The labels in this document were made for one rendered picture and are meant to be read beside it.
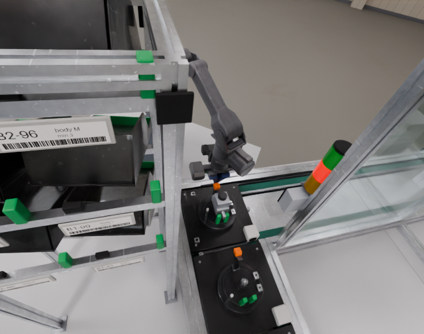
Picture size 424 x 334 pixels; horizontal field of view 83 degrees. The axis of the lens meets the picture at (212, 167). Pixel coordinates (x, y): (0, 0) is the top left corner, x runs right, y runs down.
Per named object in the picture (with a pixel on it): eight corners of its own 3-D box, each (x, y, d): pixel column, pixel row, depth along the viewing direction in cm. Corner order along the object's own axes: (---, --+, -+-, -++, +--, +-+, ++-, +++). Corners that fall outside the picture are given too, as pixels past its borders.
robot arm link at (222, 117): (161, 61, 69) (173, 37, 60) (185, 55, 73) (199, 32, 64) (209, 152, 71) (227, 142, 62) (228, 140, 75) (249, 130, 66)
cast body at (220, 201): (211, 199, 85) (213, 188, 80) (222, 197, 86) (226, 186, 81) (217, 221, 80) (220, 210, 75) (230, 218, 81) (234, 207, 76)
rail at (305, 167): (163, 195, 103) (163, 180, 94) (335, 170, 126) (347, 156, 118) (165, 206, 99) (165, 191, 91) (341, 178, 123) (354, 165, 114)
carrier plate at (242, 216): (178, 193, 93) (178, 191, 92) (236, 185, 100) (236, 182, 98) (191, 254, 79) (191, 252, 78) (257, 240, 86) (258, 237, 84)
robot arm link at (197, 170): (253, 158, 74) (246, 143, 78) (194, 164, 69) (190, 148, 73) (246, 173, 80) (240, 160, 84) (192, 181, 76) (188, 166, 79)
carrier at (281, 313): (191, 259, 78) (195, 244, 69) (258, 244, 85) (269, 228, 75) (210, 348, 64) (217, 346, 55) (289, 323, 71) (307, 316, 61)
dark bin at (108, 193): (108, 167, 68) (106, 143, 65) (156, 168, 70) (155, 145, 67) (69, 236, 43) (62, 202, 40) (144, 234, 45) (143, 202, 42)
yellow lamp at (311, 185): (300, 181, 65) (308, 169, 61) (316, 179, 66) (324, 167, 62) (309, 197, 62) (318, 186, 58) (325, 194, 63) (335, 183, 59)
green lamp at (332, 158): (318, 156, 57) (328, 142, 53) (335, 154, 58) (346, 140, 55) (329, 173, 54) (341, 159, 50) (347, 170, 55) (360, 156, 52)
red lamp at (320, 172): (308, 169, 61) (317, 157, 57) (324, 167, 62) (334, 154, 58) (318, 185, 58) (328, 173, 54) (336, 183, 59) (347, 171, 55)
